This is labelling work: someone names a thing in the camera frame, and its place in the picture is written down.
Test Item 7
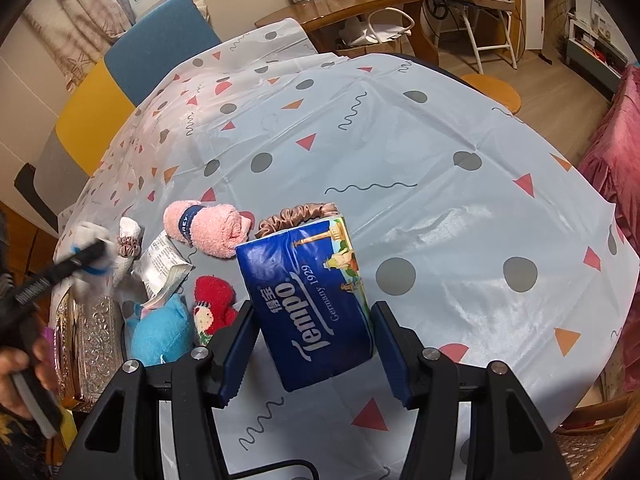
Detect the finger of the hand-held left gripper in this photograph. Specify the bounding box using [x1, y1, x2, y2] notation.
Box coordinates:
[52, 241, 109, 282]

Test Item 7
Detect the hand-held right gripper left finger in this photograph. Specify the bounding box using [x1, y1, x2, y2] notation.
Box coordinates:
[57, 300, 257, 480]

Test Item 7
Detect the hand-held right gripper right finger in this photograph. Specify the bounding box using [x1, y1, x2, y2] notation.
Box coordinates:
[371, 301, 581, 480]

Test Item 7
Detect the white sock bundle blue band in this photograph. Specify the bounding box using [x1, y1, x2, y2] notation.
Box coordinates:
[70, 220, 117, 281]

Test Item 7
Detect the white sock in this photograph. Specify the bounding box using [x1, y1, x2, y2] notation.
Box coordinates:
[114, 216, 145, 288]

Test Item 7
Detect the white printed packet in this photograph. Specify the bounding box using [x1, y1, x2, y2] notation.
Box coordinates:
[140, 232, 195, 308]

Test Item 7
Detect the blue plush toy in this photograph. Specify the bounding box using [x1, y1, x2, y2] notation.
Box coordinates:
[122, 292, 196, 367]

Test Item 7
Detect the blue tissue pack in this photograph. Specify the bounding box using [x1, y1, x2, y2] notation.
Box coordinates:
[235, 215, 376, 393]

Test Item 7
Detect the gold embossed tin box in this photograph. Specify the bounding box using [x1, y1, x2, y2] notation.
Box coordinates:
[50, 290, 126, 406]

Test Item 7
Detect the pink towel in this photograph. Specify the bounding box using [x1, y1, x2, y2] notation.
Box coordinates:
[163, 200, 256, 261]

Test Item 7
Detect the brown satin scrunchie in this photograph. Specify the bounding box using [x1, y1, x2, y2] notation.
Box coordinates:
[255, 202, 341, 241]

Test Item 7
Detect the person's left hand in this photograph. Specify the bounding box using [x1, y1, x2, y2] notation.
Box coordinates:
[0, 349, 38, 420]

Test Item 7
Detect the wooden wardrobe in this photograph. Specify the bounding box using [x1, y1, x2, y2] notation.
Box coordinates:
[0, 200, 63, 281]

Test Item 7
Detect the red plush toy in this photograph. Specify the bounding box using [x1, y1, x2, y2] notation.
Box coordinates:
[192, 275, 240, 346]

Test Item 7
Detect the patterned plastic tablecloth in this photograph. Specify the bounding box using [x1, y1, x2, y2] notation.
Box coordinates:
[52, 17, 623, 480]

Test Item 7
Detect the multicolour fabric sofa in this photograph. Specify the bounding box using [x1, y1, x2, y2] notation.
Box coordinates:
[15, 0, 223, 236]

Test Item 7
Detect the wicker chair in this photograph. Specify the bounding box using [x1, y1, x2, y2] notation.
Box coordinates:
[552, 390, 640, 480]

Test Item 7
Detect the beige patterned curtain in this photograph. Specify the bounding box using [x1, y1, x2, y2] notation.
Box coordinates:
[22, 0, 138, 91]

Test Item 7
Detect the round wooden stool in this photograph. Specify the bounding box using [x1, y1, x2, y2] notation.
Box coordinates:
[460, 72, 522, 116]

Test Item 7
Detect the pink blanket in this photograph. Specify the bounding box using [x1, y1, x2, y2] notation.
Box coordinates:
[577, 65, 640, 256]

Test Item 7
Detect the white plastic chair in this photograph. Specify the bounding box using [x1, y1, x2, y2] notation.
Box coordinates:
[337, 7, 416, 50]

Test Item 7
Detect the wooden desk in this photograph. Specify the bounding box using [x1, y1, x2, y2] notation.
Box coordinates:
[255, 0, 441, 66]

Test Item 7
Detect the low teal shelf unit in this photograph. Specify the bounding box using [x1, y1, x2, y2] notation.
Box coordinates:
[565, 0, 630, 101]

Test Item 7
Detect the white narrow cabinet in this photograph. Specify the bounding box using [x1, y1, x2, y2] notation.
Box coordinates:
[522, 0, 547, 51]

